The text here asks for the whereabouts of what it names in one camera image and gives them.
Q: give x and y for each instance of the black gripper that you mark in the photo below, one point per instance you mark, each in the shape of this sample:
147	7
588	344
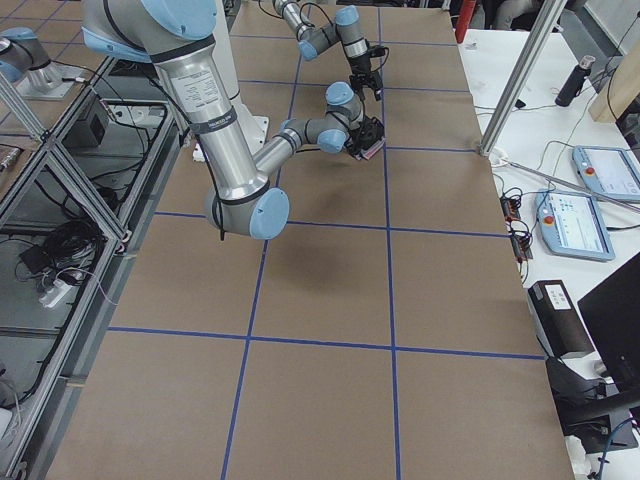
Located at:
368	133
361	66

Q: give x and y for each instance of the pink and grey towel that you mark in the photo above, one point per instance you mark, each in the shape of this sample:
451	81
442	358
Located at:
364	151

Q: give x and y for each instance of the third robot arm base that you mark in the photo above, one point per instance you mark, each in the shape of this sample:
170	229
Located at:
26	63

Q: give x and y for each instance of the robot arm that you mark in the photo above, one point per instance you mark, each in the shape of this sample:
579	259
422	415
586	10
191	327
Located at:
177	37
345	29

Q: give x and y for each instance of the red cylinder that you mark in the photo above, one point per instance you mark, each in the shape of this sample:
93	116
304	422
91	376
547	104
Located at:
465	16

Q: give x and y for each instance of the black water bottle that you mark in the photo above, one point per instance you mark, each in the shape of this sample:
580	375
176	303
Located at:
574	83

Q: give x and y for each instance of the near blue teach pendant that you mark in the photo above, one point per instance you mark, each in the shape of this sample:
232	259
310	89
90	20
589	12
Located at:
571	225

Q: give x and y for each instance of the blue teach pendant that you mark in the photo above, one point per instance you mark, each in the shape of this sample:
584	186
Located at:
571	225
608	170

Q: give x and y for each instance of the far blue teach pendant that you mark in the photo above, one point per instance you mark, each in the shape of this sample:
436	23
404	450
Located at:
608	170

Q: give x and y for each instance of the black box with white label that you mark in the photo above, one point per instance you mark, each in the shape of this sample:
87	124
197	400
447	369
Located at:
558	324

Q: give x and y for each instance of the black computer monitor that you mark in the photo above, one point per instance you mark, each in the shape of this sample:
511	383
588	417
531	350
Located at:
610	312

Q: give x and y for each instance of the white power strip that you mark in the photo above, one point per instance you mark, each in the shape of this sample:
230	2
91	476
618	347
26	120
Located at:
55	294

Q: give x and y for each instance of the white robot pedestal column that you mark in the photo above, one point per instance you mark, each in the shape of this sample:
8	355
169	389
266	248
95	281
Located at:
230	75

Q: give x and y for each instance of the aluminium frame post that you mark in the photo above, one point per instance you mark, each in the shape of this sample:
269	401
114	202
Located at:
536	40

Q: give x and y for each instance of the aluminium frame rack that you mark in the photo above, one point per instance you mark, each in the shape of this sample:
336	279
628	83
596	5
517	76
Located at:
75	206

